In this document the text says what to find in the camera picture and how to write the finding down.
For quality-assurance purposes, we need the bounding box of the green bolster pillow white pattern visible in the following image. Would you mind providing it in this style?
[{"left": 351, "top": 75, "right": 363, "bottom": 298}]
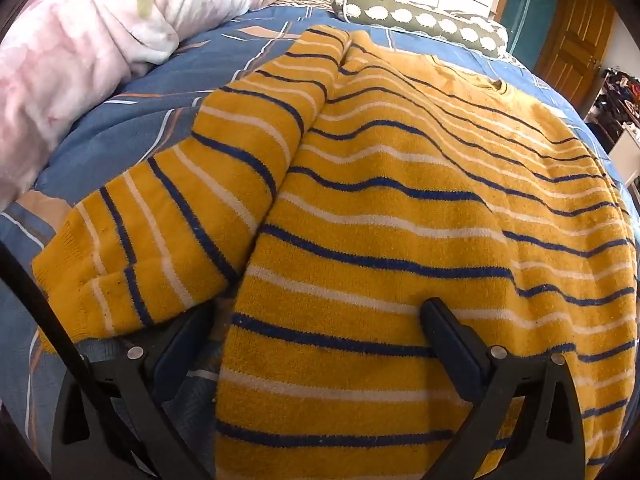
[{"left": 331, "top": 0, "right": 510, "bottom": 58}]

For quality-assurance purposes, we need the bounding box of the brown wooden door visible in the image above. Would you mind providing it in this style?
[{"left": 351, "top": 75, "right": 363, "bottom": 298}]
[{"left": 532, "top": 0, "right": 616, "bottom": 111}]

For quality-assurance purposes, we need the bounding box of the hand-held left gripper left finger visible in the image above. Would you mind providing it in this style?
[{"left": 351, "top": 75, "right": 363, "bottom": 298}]
[{"left": 50, "top": 301, "right": 220, "bottom": 480}]

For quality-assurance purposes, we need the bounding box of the woven straw mat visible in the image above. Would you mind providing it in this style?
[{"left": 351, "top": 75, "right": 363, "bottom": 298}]
[{"left": 272, "top": 0, "right": 337, "bottom": 11}]

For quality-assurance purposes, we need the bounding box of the white box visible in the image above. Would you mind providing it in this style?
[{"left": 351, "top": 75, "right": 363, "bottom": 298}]
[{"left": 607, "top": 127, "right": 640, "bottom": 186}]

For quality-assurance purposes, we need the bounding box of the pink floral duvet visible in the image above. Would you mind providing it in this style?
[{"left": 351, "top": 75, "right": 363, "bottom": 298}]
[{"left": 0, "top": 0, "right": 287, "bottom": 211}]

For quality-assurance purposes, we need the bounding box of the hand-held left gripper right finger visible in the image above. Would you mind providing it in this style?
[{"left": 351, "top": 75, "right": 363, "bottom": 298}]
[{"left": 419, "top": 297, "right": 588, "bottom": 480}]

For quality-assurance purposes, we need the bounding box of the yellow striped knit sweater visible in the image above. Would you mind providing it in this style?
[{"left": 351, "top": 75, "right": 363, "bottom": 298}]
[{"left": 31, "top": 25, "right": 640, "bottom": 480}]

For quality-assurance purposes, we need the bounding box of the cluttered clothes rack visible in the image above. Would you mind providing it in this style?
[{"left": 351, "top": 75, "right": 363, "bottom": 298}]
[{"left": 585, "top": 67, "right": 640, "bottom": 136}]

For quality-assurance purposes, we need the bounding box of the dark green wall panel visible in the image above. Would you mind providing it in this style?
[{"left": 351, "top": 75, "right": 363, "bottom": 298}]
[{"left": 500, "top": 0, "right": 563, "bottom": 43}]

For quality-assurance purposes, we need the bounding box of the blue plaid bedsheet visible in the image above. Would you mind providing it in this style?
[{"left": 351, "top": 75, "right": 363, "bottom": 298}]
[{"left": 0, "top": 0, "right": 608, "bottom": 461}]

